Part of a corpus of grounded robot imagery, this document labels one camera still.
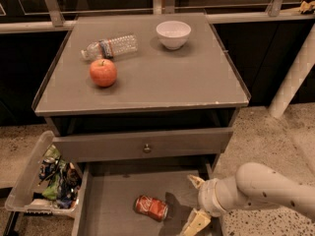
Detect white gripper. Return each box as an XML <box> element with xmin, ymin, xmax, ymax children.
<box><xmin>180</xmin><ymin>174</ymin><xmax>227</xmax><ymax>236</ymax></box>

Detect red coke can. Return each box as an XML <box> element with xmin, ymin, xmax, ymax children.
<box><xmin>134</xmin><ymin>195</ymin><xmax>168</xmax><ymax>222</ymax></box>

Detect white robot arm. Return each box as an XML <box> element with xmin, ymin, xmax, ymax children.
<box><xmin>180</xmin><ymin>27</ymin><xmax>315</xmax><ymax>236</ymax></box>

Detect grey top drawer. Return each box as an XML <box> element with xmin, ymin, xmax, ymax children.
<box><xmin>53</xmin><ymin>128</ymin><xmax>233</xmax><ymax>162</ymax></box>

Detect round metal drawer knob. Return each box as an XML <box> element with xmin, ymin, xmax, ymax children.
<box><xmin>143</xmin><ymin>144</ymin><xmax>152</xmax><ymax>153</ymax></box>

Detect grey open middle drawer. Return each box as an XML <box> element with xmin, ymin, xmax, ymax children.
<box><xmin>72</xmin><ymin>156</ymin><xmax>212</xmax><ymax>236</ymax></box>

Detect grey cabinet with counter top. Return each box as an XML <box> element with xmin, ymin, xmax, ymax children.
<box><xmin>31</xmin><ymin>12</ymin><xmax>252</xmax><ymax>172</ymax></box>

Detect snack packages in bin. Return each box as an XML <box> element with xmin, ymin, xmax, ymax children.
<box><xmin>38</xmin><ymin>145</ymin><xmax>82</xmax><ymax>209</ymax></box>

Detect clear plastic bin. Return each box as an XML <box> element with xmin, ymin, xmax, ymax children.
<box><xmin>5</xmin><ymin>131</ymin><xmax>79</xmax><ymax>218</ymax></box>

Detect red apple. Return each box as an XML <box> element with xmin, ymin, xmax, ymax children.
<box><xmin>90</xmin><ymin>59</ymin><xmax>117</xmax><ymax>88</ymax></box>

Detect white ceramic bowl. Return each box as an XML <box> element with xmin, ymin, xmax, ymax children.
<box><xmin>156</xmin><ymin>21</ymin><xmax>191</xmax><ymax>50</ymax></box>

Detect clear plastic water bottle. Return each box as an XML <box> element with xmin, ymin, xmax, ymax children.
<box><xmin>81</xmin><ymin>33</ymin><xmax>138</xmax><ymax>61</ymax></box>

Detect metal railing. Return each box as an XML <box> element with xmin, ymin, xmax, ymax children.
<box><xmin>0</xmin><ymin>0</ymin><xmax>315</xmax><ymax>33</ymax></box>

